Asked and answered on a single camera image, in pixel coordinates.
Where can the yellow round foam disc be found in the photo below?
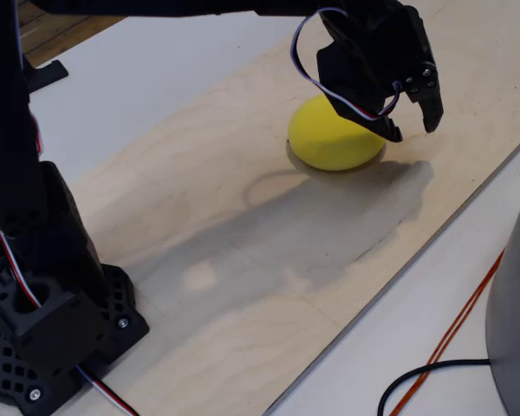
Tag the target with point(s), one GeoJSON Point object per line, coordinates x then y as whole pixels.
{"type": "Point", "coordinates": [325, 138]}

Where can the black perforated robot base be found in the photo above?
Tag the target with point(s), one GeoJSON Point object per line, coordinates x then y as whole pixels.
{"type": "Point", "coordinates": [117, 299]}

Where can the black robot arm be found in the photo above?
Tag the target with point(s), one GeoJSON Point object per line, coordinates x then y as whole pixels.
{"type": "Point", "coordinates": [4, 130]}

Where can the light plywood board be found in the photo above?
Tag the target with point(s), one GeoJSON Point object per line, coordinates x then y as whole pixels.
{"type": "Point", "coordinates": [242, 216]}

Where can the grey round lamp shade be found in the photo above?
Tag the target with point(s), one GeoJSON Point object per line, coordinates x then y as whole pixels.
{"type": "Point", "coordinates": [515, 325]}

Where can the black stand with flat foot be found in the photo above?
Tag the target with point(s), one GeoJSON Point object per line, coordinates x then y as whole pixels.
{"type": "Point", "coordinates": [47, 73]}

